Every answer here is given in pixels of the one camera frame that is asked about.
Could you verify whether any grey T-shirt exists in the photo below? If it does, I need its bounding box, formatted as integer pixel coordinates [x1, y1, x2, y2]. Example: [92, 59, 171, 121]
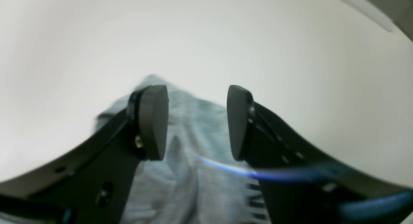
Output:
[95, 74, 271, 224]

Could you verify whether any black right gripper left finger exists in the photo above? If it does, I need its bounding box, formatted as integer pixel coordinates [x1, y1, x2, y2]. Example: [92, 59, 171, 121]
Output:
[0, 85, 169, 224]

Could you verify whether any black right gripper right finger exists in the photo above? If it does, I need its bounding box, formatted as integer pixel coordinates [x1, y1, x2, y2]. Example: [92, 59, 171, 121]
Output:
[226, 85, 412, 224]

